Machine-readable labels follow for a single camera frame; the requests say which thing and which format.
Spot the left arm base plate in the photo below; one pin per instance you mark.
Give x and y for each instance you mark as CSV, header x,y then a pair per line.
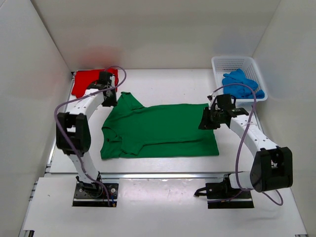
x,y
93,195

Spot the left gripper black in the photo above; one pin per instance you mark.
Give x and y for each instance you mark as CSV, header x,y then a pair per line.
x,y
113,102

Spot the white plastic basket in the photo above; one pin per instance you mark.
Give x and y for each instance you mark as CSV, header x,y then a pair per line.
x,y
226,64

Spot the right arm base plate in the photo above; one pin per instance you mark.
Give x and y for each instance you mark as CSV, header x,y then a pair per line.
x,y
221,195

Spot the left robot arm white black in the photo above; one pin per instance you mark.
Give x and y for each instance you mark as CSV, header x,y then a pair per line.
x,y
89,91

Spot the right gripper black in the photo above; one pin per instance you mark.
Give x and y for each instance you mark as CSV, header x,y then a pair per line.
x,y
205,124

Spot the blue t shirt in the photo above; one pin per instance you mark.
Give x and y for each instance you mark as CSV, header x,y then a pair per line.
x,y
237,85

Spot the aluminium rail left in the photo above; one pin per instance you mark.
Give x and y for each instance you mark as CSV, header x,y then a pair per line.
x,y
62,140

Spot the folded red t shirt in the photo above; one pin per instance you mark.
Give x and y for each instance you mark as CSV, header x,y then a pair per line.
x,y
83,79

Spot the aluminium rail front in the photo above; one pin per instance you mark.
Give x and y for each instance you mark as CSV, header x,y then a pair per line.
x,y
160,175

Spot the aluminium rail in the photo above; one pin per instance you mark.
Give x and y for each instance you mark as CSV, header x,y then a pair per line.
x,y
160,175
62,140

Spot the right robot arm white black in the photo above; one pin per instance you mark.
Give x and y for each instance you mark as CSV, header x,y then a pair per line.
x,y
272,167

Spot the green t shirt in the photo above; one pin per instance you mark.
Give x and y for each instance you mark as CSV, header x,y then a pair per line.
x,y
132,130

